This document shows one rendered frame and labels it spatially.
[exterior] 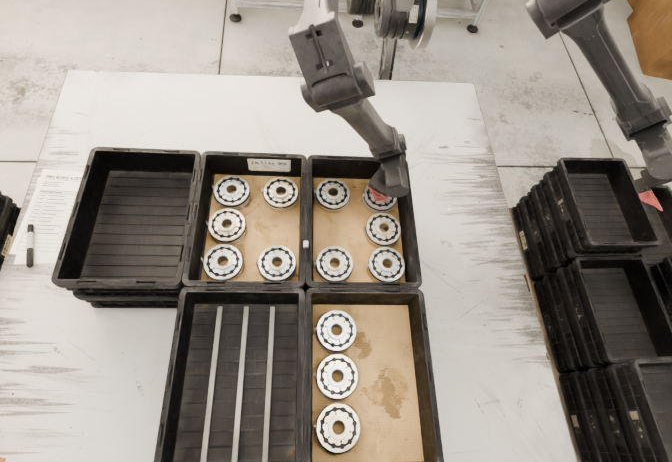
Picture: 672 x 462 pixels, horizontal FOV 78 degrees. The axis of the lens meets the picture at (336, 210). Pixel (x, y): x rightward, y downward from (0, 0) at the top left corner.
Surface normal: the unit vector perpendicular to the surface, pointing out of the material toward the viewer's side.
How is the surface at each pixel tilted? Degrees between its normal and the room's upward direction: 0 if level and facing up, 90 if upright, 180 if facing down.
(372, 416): 0
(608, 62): 87
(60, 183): 0
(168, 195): 0
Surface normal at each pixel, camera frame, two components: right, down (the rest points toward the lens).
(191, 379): 0.10, -0.47
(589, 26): 0.00, 0.86
